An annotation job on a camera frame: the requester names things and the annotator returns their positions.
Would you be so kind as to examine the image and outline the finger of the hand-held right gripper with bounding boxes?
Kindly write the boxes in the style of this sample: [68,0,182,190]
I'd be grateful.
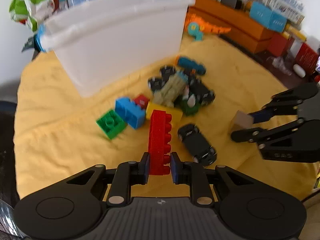
[231,119,320,152]
[249,82,320,125]

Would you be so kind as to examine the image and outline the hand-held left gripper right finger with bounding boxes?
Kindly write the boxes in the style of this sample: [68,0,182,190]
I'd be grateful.
[170,152,252,205]

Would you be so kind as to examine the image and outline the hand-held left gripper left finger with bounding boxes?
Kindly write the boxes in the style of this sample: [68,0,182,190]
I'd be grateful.
[60,152,150,207]

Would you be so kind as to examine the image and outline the wooden cube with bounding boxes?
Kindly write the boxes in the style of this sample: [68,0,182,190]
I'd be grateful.
[231,110,253,132]

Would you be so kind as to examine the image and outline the long red building brick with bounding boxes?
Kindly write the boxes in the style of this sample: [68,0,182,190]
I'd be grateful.
[147,109,173,176]

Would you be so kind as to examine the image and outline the green red white toy car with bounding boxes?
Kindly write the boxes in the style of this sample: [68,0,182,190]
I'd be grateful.
[176,86,202,117]

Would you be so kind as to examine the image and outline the white translucent plastic bin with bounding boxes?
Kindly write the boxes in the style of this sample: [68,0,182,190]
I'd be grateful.
[37,0,196,98]

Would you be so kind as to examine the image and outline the yellow building brick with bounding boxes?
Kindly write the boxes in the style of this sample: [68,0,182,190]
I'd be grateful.
[146,101,183,125]

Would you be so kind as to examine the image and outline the clear plastic wrapper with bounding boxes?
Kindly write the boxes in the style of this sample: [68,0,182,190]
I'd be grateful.
[266,56,293,75]

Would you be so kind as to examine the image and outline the green building brick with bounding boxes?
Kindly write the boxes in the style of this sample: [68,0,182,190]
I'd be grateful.
[96,109,127,140]

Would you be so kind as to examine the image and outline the blue building brick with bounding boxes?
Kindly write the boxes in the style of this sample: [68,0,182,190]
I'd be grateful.
[115,97,147,130]

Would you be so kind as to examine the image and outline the small white case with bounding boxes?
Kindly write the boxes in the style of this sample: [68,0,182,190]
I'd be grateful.
[293,64,306,77]

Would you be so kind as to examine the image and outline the small red building brick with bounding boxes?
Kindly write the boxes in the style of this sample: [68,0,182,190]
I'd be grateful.
[132,94,150,110]

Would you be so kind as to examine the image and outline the dark red box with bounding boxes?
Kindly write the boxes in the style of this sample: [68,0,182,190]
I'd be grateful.
[296,42,319,75]

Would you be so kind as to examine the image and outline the yellow cloth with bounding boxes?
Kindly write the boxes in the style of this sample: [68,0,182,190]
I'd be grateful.
[14,34,320,202]

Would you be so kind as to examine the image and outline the blue toy car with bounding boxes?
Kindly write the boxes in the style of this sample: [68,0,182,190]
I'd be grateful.
[175,56,207,75]

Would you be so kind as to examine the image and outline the yellow box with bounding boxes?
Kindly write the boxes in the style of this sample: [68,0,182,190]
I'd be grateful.
[285,26,307,40]

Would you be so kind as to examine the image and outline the light blue box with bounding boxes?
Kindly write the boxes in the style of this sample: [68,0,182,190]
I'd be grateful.
[250,1,288,32]

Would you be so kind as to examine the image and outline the orange toy dinosaur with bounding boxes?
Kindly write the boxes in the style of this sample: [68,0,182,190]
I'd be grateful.
[184,12,232,34]

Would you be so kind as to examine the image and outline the teal toy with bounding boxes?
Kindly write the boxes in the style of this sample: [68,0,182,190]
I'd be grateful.
[187,22,206,42]

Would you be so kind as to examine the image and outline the white printed boxes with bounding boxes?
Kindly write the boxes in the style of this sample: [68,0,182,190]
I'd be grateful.
[262,0,305,24]

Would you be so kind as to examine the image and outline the black chair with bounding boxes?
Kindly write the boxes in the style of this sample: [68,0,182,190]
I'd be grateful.
[0,101,19,240]

